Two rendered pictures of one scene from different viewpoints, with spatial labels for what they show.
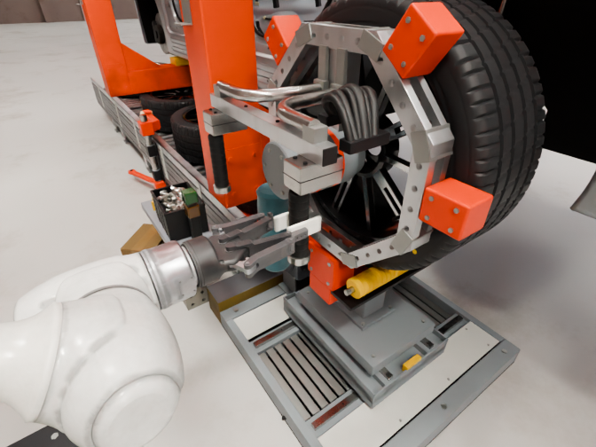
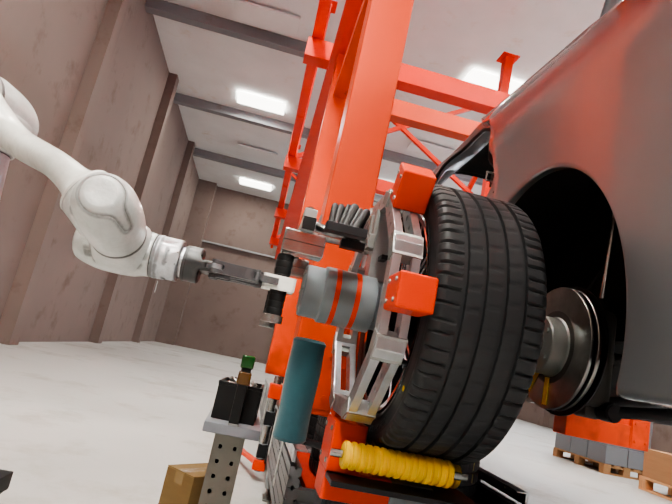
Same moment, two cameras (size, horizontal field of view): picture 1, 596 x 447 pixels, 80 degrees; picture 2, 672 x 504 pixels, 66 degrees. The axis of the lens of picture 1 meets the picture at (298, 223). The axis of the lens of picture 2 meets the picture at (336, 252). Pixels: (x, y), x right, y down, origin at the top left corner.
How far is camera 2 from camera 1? 0.87 m
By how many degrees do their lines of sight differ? 52
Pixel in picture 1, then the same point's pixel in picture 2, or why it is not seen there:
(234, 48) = (341, 257)
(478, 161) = (440, 263)
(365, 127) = (346, 219)
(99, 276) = not seen: hidden behind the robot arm
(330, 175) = (311, 245)
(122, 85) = (281, 365)
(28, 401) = (72, 181)
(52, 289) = not seen: hidden behind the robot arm
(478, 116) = (443, 230)
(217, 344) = not seen: outside the picture
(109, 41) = (289, 323)
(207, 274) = (188, 259)
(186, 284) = (172, 255)
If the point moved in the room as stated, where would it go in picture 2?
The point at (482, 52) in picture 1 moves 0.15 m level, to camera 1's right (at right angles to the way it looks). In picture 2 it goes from (465, 203) to (538, 206)
